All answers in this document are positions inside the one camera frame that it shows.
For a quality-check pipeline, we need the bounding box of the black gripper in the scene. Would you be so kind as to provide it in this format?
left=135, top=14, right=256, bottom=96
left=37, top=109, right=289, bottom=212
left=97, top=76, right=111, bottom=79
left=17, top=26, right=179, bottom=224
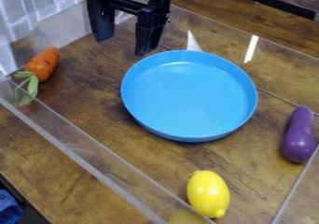
left=85, top=0, right=171, bottom=56

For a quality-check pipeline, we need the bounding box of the orange toy carrot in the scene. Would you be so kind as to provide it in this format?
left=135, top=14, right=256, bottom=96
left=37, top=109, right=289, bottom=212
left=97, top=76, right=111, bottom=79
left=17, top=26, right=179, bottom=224
left=13, top=47, right=60, bottom=106

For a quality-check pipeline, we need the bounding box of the blue round tray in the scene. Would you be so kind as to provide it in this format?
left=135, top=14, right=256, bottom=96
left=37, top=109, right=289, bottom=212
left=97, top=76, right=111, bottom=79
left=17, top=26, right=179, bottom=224
left=121, top=50, right=257, bottom=143

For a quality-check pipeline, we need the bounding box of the black bar on table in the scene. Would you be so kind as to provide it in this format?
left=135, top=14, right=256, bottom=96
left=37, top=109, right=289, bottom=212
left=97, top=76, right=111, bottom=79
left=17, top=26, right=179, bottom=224
left=252, top=0, right=315, bottom=21

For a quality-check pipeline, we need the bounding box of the purple toy eggplant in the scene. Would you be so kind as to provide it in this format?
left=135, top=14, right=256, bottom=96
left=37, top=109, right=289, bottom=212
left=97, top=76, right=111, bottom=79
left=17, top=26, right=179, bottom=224
left=283, top=105, right=315, bottom=162

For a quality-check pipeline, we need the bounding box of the yellow toy lemon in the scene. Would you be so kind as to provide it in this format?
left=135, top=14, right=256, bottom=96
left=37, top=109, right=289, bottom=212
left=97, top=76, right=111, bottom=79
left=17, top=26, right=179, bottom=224
left=187, top=170, right=231, bottom=218

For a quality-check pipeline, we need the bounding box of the blue plastic object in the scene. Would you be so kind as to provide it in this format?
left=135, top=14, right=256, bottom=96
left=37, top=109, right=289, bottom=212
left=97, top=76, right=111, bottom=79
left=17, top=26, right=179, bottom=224
left=0, top=189, right=22, bottom=224

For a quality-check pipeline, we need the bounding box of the clear acrylic enclosure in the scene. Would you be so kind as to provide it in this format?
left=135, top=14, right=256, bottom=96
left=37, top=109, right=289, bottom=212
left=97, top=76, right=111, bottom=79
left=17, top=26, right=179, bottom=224
left=0, top=0, right=319, bottom=224

